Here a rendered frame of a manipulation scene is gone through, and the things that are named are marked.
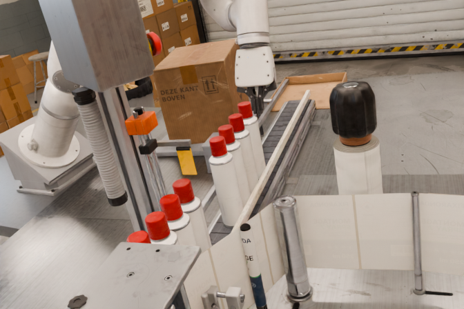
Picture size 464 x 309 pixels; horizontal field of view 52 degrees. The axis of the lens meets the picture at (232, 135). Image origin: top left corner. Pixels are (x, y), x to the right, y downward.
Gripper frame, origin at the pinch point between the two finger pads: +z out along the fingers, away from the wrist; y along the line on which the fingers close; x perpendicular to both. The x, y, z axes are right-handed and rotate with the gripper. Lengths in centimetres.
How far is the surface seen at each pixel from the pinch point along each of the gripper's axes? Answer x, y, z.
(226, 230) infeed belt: -24.4, -1.1, 26.5
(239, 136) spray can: -17.2, 0.7, 6.5
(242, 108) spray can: -10.6, -0.4, 0.3
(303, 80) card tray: 81, -5, -9
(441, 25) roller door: 388, 65, -64
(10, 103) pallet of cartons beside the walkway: 189, -283, -15
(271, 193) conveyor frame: -9.4, 5.0, 21.2
